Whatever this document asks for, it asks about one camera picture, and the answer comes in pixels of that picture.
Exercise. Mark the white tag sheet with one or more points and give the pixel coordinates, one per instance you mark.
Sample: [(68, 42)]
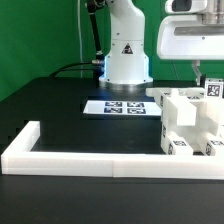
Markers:
[(126, 108)]

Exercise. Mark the white U-shaped fence frame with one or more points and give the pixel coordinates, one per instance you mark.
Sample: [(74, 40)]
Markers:
[(20, 159)]

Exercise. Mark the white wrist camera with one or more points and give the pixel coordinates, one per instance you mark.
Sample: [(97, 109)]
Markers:
[(185, 6)]

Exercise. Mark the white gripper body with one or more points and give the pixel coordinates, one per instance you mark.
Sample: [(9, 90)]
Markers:
[(185, 37)]

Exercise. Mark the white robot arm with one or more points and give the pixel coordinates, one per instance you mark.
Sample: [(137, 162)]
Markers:
[(126, 64)]

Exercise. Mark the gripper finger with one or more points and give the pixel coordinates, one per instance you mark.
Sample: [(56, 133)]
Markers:
[(200, 78)]

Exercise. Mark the white chair seat part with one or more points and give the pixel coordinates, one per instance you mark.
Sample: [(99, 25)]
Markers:
[(190, 133)]

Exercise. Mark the white chair back part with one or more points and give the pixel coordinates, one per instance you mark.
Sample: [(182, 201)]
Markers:
[(184, 106)]

